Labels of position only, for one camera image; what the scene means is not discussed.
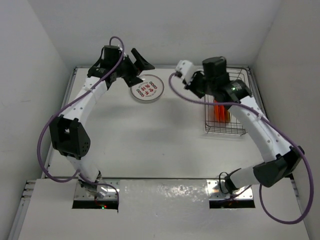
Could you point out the white plate red lettering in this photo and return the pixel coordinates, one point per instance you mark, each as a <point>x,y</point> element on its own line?
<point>149,90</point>

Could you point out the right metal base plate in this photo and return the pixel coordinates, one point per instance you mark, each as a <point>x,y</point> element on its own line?
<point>217,192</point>

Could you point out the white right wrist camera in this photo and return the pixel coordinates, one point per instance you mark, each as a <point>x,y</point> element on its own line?
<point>185,71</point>

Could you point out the white front cover panel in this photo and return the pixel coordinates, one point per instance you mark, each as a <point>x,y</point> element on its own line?
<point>148,210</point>

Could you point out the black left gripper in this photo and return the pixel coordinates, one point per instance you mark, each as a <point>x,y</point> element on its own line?
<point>132,79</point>

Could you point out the metal base plate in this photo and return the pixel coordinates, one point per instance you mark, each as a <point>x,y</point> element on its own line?
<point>85,192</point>
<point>217,192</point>

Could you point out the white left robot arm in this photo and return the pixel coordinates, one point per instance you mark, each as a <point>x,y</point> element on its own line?
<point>67,129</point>

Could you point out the grey wire dish rack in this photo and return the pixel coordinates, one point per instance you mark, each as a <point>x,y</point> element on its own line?
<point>234,127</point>

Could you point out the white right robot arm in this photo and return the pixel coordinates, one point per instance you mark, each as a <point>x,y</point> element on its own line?
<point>231,93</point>

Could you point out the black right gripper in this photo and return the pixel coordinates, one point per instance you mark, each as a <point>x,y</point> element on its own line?
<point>191,85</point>

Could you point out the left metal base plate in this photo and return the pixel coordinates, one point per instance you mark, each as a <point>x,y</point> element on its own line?
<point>85,192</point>

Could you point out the orange plastic plate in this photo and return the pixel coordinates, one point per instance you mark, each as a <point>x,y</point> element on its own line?
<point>219,114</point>
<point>225,115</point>

